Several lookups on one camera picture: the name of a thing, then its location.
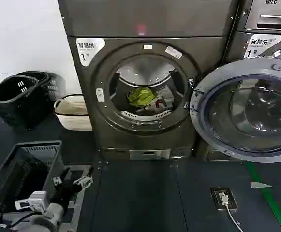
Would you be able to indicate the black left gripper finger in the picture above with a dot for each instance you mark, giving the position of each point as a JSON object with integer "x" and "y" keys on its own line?
{"x": 58, "y": 180}
{"x": 83, "y": 181}

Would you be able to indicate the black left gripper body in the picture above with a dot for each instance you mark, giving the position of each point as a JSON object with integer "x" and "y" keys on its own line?
{"x": 64, "y": 192}

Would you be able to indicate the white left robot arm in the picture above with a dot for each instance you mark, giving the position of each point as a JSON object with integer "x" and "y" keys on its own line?
{"x": 42, "y": 217}

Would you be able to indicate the grey plastic laundry basket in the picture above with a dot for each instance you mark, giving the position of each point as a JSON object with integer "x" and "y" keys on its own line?
{"x": 17, "y": 169}

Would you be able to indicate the white woven basket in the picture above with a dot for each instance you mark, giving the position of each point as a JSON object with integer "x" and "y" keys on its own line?
{"x": 72, "y": 113}

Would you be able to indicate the large black plastic basket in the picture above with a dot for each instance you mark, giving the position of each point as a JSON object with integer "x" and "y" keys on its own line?
{"x": 12, "y": 101}

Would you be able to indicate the dark garment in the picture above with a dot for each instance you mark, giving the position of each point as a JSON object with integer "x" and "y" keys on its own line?
{"x": 143, "y": 110}

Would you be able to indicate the green garment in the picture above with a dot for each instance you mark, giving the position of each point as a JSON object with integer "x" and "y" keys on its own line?
{"x": 141, "y": 96}

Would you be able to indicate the red garment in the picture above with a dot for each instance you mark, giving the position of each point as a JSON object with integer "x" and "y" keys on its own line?
{"x": 158, "y": 104}

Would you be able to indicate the grey white garment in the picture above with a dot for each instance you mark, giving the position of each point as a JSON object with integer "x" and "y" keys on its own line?
{"x": 167, "y": 95}

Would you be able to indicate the white plug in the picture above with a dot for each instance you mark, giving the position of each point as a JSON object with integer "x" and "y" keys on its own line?
{"x": 223, "y": 198}

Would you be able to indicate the metal floor socket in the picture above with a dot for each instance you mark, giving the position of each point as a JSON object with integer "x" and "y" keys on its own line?
{"x": 229, "y": 205}

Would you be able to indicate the grey dryer with open drum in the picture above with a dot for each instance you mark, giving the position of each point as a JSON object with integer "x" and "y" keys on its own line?
{"x": 140, "y": 21}

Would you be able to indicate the grey tape piece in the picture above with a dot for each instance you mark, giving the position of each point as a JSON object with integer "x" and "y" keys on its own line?
{"x": 258, "y": 184}

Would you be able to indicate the round glass dryer door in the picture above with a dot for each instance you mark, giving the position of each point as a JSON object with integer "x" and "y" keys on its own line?
{"x": 246, "y": 108}

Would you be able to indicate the green floor tape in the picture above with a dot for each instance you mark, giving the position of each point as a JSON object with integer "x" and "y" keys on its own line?
{"x": 270, "y": 200}

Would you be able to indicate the grey washing machine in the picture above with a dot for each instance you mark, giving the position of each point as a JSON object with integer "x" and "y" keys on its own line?
{"x": 258, "y": 14}

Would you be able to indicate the grey metal basket frame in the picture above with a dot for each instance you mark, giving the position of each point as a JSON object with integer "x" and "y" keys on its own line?
{"x": 76, "y": 205}

